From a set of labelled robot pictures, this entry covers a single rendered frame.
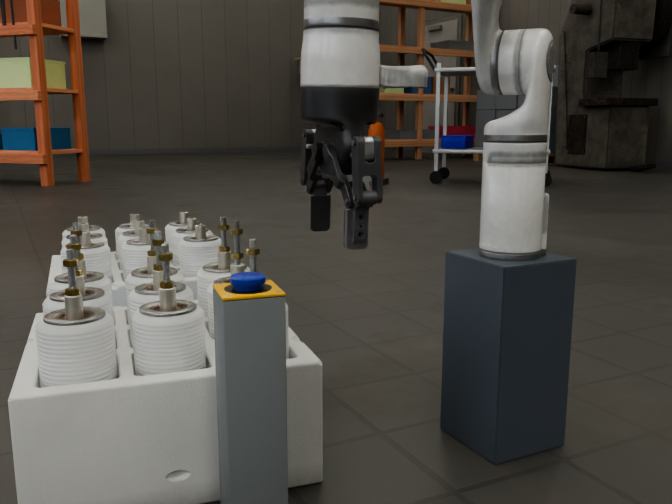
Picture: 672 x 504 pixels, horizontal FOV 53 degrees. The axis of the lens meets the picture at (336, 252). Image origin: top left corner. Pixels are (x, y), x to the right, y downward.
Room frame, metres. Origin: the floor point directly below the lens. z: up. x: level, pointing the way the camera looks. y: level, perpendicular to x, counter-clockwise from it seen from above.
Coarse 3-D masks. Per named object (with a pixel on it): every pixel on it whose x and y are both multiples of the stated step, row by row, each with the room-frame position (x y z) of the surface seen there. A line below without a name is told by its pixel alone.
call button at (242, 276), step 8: (240, 272) 0.76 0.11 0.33; (248, 272) 0.76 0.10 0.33; (256, 272) 0.76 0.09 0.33; (232, 280) 0.73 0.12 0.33; (240, 280) 0.72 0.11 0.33; (248, 280) 0.72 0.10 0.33; (256, 280) 0.73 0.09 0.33; (264, 280) 0.74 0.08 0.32; (240, 288) 0.73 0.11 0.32; (248, 288) 0.73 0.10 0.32; (256, 288) 0.73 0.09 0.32
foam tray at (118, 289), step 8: (56, 256) 1.61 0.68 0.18; (112, 256) 1.61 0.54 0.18; (56, 264) 1.51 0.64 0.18; (112, 264) 1.51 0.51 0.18; (56, 272) 1.43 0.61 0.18; (112, 272) 1.43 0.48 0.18; (120, 272) 1.43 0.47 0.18; (48, 280) 1.36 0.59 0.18; (112, 280) 1.41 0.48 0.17; (120, 280) 1.35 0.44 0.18; (184, 280) 1.36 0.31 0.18; (192, 280) 1.36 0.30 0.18; (48, 288) 1.29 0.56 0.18; (112, 288) 1.31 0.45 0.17; (120, 288) 1.31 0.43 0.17; (192, 288) 1.36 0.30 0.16; (48, 296) 1.26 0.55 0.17; (112, 296) 1.30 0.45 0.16; (120, 296) 1.31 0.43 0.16; (112, 304) 1.30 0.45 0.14; (120, 304) 1.31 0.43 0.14
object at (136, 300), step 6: (186, 288) 1.00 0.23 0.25; (132, 294) 0.97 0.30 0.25; (138, 294) 0.96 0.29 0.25; (180, 294) 0.97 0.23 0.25; (186, 294) 0.98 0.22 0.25; (192, 294) 0.99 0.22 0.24; (132, 300) 0.96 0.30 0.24; (138, 300) 0.95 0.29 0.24; (144, 300) 0.95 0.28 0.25; (150, 300) 0.95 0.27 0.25; (156, 300) 0.95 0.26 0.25; (192, 300) 1.00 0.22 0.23; (132, 306) 0.96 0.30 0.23; (138, 306) 0.95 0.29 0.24; (132, 312) 0.96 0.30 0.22; (132, 336) 0.96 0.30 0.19; (132, 342) 0.97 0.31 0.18
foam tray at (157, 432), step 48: (288, 336) 0.98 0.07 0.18; (96, 384) 0.79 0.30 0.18; (144, 384) 0.80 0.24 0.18; (192, 384) 0.82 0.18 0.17; (288, 384) 0.86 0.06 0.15; (48, 432) 0.76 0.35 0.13; (96, 432) 0.78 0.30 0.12; (144, 432) 0.80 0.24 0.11; (192, 432) 0.81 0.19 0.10; (288, 432) 0.86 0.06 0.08; (48, 480) 0.76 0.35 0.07; (96, 480) 0.78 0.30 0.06; (144, 480) 0.79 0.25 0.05; (192, 480) 0.81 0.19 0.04; (288, 480) 0.86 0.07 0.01
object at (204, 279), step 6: (246, 270) 1.13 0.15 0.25; (198, 276) 1.12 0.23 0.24; (204, 276) 1.11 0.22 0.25; (210, 276) 1.10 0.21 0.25; (216, 276) 1.10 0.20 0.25; (222, 276) 1.10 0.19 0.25; (198, 282) 1.12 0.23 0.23; (204, 282) 1.11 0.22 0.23; (210, 282) 1.10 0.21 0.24; (198, 288) 1.12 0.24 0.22; (204, 288) 1.11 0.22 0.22; (198, 294) 1.13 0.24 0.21; (204, 294) 1.11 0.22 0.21; (198, 300) 1.13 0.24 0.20; (204, 300) 1.11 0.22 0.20; (204, 306) 1.11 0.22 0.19; (204, 312) 1.11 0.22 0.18
